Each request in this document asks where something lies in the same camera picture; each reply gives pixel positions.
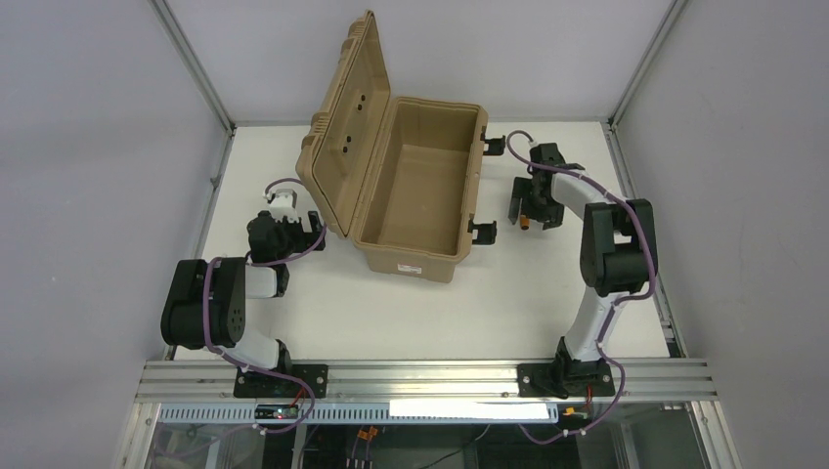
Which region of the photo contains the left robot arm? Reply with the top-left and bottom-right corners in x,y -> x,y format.
160,210 -> 327,375

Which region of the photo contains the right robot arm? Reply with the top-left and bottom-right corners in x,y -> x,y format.
508,143 -> 658,399

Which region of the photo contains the tan plastic toolbox bin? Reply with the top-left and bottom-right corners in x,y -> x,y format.
295,11 -> 489,283

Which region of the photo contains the upper black toolbox latch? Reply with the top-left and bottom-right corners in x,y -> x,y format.
480,126 -> 506,156

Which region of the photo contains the black toolbox latch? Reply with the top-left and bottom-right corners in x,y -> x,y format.
480,126 -> 506,156
467,215 -> 498,246

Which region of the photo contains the lower black toolbox latch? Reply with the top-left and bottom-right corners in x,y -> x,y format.
467,215 -> 498,246

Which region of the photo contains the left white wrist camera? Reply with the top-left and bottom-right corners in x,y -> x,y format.
264,189 -> 300,223

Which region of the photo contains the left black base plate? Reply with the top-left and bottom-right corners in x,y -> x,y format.
233,364 -> 328,399

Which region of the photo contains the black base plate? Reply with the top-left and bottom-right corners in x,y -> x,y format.
233,364 -> 328,399
516,360 -> 616,399

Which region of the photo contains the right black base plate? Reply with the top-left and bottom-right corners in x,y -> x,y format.
516,360 -> 616,399

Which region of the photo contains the aluminium mounting rail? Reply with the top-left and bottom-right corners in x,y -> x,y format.
135,359 -> 719,404

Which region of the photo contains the right aluminium frame post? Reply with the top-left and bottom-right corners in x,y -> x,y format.
601,0 -> 689,359

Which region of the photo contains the aluminium frame post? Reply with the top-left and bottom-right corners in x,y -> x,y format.
150,0 -> 236,362
601,0 -> 689,359

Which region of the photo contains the perforated cable tray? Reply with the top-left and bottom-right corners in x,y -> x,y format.
158,400 -> 559,425

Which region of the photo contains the left aluminium frame post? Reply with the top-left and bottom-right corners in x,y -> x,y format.
150,0 -> 236,362

